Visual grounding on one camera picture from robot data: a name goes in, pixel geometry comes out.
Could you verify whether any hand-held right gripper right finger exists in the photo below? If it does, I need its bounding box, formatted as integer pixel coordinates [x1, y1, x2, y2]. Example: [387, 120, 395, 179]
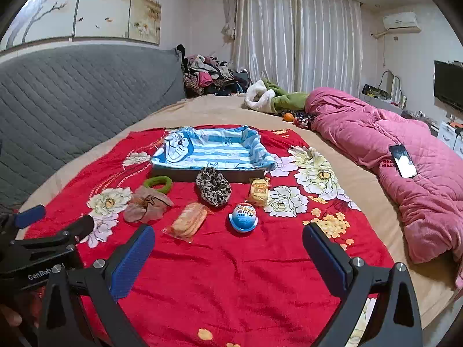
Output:
[302, 222, 424, 347]

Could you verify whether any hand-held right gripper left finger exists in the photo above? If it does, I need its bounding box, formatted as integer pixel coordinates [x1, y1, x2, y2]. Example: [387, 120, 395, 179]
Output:
[38, 224, 156, 347]

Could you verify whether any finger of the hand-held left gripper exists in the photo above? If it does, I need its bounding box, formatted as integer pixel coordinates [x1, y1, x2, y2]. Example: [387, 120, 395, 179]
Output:
[58, 215, 95, 247]
[14, 204, 46, 229]

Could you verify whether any beige sheer scrunchie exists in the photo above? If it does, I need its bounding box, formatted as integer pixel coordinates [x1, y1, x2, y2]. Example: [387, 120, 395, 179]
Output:
[123, 185, 174, 224]

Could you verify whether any orange rice cracker packet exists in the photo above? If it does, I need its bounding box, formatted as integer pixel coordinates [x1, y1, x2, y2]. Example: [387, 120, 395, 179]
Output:
[161, 202, 212, 243]

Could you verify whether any green fuzzy scrunchie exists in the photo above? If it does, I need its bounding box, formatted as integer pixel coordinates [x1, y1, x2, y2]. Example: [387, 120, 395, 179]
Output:
[144, 175, 173, 195]

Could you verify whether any red and white chocolate egg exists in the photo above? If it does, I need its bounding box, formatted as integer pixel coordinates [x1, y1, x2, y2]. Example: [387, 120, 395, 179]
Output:
[227, 202, 258, 232]

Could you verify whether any yellow rice cracker packet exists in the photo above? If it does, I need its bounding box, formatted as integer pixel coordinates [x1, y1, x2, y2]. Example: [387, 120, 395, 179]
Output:
[248, 178, 272, 207]

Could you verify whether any leopard print scrunchie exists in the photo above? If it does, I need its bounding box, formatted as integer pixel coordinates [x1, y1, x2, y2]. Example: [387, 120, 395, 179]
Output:
[195, 167, 232, 208]

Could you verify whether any person's left hand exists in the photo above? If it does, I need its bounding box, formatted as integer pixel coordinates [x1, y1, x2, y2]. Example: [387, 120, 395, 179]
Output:
[0, 305, 23, 334]

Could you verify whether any red floral blanket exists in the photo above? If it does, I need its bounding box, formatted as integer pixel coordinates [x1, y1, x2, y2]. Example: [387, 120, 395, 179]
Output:
[23, 126, 396, 347]

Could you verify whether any pink quilt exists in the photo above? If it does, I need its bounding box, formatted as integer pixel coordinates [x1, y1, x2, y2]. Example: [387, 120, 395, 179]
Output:
[304, 87, 463, 290]

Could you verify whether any grey quilted headboard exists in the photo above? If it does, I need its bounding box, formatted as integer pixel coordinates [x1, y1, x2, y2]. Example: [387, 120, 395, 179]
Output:
[0, 43, 187, 210]

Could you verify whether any black smartphone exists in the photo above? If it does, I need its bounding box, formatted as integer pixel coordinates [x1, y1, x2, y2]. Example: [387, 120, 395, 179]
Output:
[389, 144, 418, 179]

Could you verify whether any blue striped cartoon towel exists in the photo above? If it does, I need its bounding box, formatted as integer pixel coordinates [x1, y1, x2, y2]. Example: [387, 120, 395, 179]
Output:
[150, 126, 277, 173]

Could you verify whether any dark patterned cloth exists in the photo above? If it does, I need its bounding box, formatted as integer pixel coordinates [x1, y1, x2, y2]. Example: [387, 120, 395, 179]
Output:
[293, 112, 313, 129]

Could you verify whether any green and white fleece garment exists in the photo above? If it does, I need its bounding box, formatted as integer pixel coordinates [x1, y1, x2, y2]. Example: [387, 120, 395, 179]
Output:
[244, 77, 312, 114]

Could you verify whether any white dresser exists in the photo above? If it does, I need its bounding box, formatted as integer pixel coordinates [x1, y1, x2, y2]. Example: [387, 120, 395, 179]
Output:
[437, 121, 463, 158]

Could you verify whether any black and yellow bag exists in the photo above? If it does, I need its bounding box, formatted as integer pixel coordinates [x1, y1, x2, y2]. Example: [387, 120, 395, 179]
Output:
[363, 84, 391, 100]

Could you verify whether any pile of clothes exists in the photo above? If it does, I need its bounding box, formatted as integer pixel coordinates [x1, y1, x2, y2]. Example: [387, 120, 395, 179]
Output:
[176, 44, 252, 97]

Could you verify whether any black television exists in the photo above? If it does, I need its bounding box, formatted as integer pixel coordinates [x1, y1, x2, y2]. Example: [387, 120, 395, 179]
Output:
[434, 60, 463, 112]

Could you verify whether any white curtain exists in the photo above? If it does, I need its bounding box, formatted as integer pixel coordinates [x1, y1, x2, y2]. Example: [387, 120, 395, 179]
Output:
[222, 0, 362, 96]

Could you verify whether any white air conditioner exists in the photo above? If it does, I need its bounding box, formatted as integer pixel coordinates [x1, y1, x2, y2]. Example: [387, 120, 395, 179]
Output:
[383, 12, 421, 32]

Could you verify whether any wire frame mirror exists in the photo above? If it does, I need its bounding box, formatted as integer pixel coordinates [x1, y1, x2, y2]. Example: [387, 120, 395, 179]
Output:
[378, 69, 405, 104]

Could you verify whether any floral wall painting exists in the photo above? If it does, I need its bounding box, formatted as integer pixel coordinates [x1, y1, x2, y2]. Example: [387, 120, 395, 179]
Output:
[0, 0, 161, 53]

